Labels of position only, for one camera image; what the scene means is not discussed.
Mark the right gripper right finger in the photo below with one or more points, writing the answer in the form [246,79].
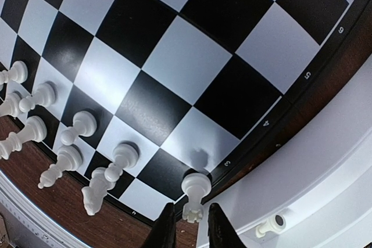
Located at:
[220,231]

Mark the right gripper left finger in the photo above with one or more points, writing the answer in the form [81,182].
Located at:
[163,232]

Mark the white queen chess piece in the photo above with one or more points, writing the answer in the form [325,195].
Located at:
[34,130]

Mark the black grey chess board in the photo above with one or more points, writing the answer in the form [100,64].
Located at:
[195,85]

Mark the white divided plastic tray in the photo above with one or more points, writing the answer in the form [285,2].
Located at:
[320,180]

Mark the aluminium front rail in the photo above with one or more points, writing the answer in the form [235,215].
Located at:
[33,219]

